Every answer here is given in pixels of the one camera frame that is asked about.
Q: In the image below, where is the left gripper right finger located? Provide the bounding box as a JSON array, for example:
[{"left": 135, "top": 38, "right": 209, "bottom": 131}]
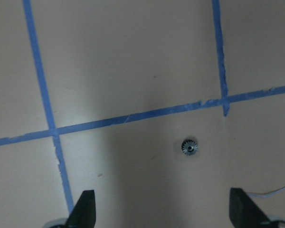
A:
[{"left": 229, "top": 188, "right": 271, "bottom": 228}]

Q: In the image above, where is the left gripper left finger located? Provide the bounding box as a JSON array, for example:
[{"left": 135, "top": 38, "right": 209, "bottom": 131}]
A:
[{"left": 65, "top": 190, "right": 96, "bottom": 228}]

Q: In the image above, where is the small metal bearing gear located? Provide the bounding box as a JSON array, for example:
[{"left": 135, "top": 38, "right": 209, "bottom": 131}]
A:
[{"left": 181, "top": 139, "right": 199, "bottom": 156}]

